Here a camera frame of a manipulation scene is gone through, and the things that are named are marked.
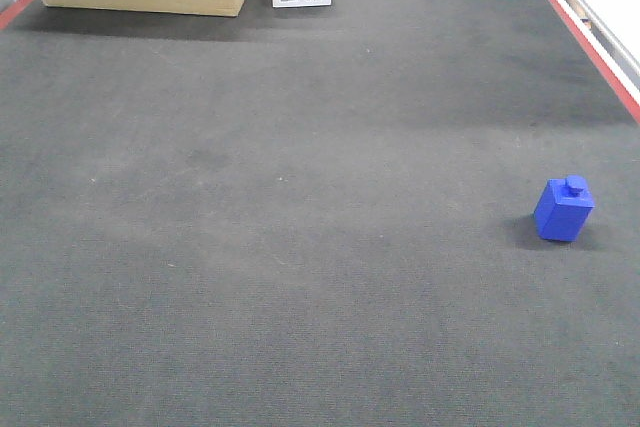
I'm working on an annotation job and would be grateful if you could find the red conveyor side rail right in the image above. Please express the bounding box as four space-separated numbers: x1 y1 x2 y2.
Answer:
547 0 639 123

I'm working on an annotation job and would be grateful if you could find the red conveyor side rail left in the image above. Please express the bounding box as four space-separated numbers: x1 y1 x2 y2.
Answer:
0 0 34 30

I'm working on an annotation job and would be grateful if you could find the red conveyor side rail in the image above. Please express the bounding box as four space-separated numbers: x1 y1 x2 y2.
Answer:
0 0 34 30
547 0 639 123

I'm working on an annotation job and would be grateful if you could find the blue bottle-shaped plastic part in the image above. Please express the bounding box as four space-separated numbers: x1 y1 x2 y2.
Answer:
533 175 595 242

